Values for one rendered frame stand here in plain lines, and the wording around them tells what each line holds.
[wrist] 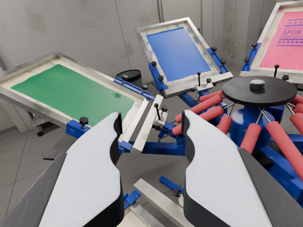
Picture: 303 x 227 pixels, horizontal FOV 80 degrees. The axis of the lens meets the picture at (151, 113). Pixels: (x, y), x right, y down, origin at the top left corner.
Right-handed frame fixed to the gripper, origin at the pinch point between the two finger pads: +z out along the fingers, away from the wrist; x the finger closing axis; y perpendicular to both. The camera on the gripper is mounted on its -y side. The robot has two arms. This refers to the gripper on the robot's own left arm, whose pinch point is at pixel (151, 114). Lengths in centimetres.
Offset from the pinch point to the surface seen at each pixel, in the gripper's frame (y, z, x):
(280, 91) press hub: 28, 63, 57
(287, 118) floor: 142, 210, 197
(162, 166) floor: 167, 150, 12
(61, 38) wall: 44, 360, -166
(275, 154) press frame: 58, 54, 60
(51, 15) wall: 6, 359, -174
